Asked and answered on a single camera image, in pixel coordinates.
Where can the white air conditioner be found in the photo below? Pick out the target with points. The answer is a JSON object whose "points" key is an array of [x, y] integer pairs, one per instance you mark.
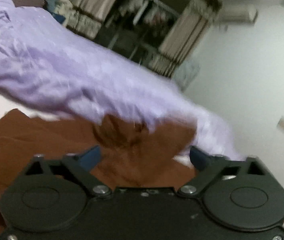
{"points": [[241, 13]]}

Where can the brown shirt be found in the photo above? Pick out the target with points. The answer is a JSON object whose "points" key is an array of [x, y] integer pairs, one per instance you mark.
{"points": [[131, 154]]}

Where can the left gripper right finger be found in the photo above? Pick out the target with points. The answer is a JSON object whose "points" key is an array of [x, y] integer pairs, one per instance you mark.
{"points": [[214, 169]]}

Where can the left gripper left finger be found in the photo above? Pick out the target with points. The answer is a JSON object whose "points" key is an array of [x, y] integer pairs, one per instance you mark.
{"points": [[67, 176]]}

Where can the open dark wardrobe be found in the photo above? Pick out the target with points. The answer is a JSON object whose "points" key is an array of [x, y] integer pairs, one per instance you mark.
{"points": [[136, 28]]}

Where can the pile of blue clothes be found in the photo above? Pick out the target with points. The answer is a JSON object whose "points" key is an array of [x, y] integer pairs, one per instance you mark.
{"points": [[60, 10]]}

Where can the left beige curtain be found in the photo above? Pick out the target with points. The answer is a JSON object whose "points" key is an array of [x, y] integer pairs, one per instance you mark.
{"points": [[87, 16]]}

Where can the right beige curtain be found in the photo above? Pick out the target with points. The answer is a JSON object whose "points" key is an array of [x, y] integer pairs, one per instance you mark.
{"points": [[185, 35]]}

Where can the grey hanging bag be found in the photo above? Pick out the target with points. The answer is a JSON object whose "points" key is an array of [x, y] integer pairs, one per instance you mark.
{"points": [[185, 73]]}

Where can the purple duvet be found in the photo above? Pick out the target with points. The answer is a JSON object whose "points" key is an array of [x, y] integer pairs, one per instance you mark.
{"points": [[49, 68]]}

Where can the beige curtain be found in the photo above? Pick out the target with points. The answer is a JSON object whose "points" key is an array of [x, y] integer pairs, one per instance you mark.
{"points": [[185, 35], [87, 16]]}

